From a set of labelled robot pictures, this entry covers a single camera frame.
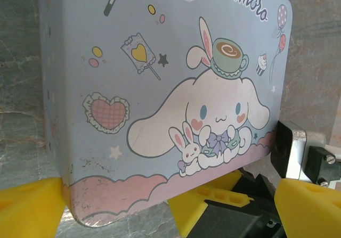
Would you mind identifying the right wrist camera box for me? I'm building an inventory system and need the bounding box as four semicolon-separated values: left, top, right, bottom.
270;120;341;188

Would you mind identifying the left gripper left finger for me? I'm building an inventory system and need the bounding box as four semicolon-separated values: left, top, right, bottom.
0;176;67;238

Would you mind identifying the blue cartoon tin box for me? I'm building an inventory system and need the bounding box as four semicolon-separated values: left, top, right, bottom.
37;0;295;228

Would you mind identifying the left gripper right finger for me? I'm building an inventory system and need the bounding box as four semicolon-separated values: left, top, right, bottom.
273;178;341;238

